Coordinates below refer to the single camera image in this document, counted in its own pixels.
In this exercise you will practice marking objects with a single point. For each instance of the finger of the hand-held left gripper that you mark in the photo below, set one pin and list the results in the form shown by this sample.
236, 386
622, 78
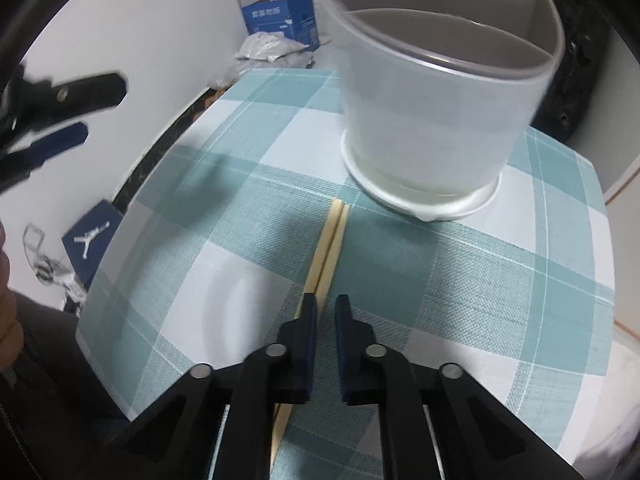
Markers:
65, 135
95, 87

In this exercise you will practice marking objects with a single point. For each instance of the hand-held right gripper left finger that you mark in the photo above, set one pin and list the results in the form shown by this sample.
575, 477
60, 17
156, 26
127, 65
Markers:
310, 320

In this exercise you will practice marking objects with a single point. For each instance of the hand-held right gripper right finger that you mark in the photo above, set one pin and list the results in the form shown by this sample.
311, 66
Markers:
342, 320

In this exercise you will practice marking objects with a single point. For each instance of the wooden chopstick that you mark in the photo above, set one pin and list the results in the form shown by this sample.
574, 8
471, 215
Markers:
334, 255
320, 260

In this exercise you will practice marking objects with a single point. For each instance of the white utensil holder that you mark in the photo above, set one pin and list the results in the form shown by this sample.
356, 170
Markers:
430, 125

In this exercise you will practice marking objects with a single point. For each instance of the person's left hand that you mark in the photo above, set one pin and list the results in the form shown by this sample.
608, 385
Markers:
7, 310

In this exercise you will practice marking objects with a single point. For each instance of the dark blue shoe box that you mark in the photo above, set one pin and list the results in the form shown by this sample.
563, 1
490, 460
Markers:
90, 245

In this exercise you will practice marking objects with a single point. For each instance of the teal plaid tablecloth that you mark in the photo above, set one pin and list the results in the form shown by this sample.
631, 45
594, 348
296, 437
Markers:
450, 285

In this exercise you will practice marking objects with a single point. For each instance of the grey plastic bag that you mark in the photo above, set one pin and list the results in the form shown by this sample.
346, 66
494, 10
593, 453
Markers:
225, 77

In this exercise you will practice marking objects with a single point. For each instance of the silver plastic parcel bag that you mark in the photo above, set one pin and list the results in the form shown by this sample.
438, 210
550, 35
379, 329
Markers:
270, 47

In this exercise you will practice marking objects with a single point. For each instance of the blue cardboard box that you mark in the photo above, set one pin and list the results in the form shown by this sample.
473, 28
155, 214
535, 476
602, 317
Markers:
280, 17

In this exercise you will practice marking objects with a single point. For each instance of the black backpack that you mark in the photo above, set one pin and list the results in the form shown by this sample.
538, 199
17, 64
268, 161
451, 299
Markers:
585, 60

